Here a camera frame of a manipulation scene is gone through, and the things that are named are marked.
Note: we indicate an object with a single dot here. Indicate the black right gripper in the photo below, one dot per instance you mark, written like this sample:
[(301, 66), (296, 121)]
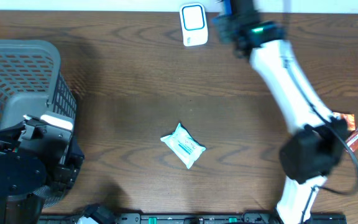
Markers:
[(224, 23)]

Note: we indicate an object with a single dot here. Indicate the white teal wipes pack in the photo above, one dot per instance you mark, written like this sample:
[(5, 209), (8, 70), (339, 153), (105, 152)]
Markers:
[(183, 145)]

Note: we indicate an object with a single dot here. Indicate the orange snack packet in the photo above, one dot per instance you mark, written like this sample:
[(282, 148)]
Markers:
[(350, 120)]

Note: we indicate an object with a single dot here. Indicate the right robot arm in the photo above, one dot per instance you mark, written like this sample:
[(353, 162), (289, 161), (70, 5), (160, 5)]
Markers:
[(315, 147)]

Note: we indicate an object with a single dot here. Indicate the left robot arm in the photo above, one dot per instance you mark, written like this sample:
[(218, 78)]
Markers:
[(39, 163)]

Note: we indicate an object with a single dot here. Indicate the white barcode scanner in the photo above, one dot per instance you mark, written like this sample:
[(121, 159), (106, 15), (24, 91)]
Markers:
[(193, 24)]

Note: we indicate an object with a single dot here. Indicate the grey plastic basket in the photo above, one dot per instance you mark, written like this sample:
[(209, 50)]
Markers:
[(31, 82)]

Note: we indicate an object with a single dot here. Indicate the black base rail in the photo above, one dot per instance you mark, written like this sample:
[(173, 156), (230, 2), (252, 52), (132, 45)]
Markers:
[(97, 213)]

